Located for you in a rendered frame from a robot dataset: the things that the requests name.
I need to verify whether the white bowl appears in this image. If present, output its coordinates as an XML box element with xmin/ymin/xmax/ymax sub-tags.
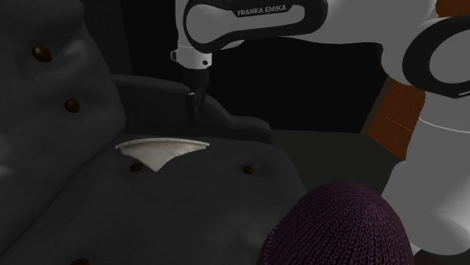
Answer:
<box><xmin>114</xmin><ymin>138</ymin><xmax>211</xmax><ymax>173</ymax></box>

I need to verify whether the dark grey buttoned sofa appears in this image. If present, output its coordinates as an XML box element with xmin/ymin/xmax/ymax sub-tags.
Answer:
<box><xmin>0</xmin><ymin>0</ymin><xmax>310</xmax><ymax>265</ymax></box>

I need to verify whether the brown wooden panel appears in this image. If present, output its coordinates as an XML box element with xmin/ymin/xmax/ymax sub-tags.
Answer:
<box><xmin>361</xmin><ymin>0</ymin><xmax>470</xmax><ymax>163</ymax></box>

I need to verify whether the purple knitted pouf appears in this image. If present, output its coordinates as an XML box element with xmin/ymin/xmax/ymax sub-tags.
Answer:
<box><xmin>256</xmin><ymin>181</ymin><xmax>417</xmax><ymax>265</ymax></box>

